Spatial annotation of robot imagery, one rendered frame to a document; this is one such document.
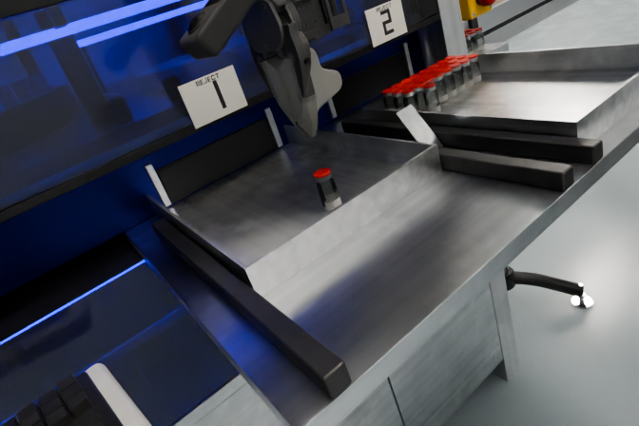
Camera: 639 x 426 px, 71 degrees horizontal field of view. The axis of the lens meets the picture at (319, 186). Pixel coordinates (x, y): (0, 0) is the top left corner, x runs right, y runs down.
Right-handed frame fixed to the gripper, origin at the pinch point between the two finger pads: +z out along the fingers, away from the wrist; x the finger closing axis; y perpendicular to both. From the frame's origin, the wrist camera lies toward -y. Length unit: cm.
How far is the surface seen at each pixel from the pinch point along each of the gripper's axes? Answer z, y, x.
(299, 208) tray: 10.2, -1.8, 4.0
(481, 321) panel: 72, 41, 19
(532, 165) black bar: 8.4, 13.0, -17.5
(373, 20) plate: -4.8, 30.3, 19.2
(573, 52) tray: 7.6, 45.9, -4.9
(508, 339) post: 85, 50, 19
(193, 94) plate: -5.0, -3.4, 19.2
